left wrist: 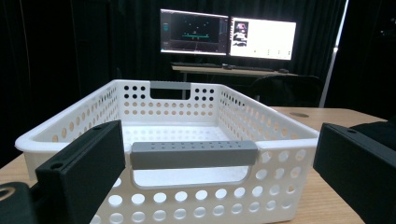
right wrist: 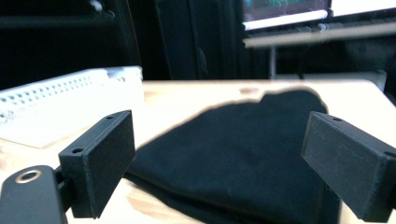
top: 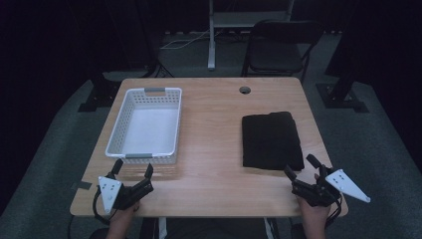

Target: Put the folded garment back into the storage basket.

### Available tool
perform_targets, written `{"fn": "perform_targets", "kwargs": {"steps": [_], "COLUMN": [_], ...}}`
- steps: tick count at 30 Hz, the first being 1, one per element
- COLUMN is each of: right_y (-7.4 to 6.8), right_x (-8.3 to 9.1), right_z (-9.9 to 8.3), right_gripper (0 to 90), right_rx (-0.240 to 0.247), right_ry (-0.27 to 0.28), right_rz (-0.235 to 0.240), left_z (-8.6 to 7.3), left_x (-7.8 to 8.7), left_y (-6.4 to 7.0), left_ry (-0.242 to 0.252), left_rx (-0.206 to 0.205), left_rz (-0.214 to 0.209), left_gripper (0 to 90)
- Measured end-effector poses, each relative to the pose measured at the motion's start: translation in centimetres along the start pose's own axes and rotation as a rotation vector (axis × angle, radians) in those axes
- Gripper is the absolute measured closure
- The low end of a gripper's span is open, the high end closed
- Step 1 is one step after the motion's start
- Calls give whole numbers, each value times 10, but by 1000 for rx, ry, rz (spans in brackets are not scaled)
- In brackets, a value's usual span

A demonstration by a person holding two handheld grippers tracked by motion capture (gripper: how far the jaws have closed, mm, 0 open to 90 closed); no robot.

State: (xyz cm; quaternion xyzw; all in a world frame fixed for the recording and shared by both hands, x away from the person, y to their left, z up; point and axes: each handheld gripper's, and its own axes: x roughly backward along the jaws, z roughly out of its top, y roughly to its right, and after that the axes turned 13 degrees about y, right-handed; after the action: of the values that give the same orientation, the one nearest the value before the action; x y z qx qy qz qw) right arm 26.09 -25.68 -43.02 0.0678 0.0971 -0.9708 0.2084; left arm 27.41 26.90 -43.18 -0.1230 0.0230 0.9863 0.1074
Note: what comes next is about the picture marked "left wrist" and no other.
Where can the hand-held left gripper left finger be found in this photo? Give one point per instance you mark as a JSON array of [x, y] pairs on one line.
[[81, 168]]

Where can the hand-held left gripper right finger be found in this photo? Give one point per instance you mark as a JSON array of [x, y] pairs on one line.
[[358, 168]]

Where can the white perforated plastic basket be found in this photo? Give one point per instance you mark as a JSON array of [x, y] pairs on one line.
[[193, 199]]

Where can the black office chair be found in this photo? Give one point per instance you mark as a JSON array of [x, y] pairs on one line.
[[289, 91]]

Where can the white metal stand pole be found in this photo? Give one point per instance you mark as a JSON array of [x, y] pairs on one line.
[[333, 56]]

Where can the black computer mouse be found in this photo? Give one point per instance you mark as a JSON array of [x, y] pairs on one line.
[[283, 71]]

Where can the black curtain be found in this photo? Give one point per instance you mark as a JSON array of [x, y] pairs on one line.
[[130, 37]]

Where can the black keyboard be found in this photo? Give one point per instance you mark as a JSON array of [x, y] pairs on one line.
[[196, 64], [252, 68]]

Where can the bright white screen computer monitor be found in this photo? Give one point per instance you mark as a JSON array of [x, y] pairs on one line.
[[267, 37]]

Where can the wooden monitor desk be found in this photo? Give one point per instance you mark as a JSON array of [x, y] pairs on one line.
[[214, 71]]

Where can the dark screen computer monitor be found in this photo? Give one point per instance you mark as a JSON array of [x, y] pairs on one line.
[[193, 31]]

